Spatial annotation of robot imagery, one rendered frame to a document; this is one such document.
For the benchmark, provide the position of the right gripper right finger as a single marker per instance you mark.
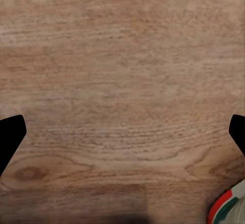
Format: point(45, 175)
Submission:
point(237, 131)

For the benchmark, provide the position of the gym shoe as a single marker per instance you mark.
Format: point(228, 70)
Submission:
point(229, 208)

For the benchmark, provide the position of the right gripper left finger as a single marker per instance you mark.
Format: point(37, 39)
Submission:
point(12, 132)

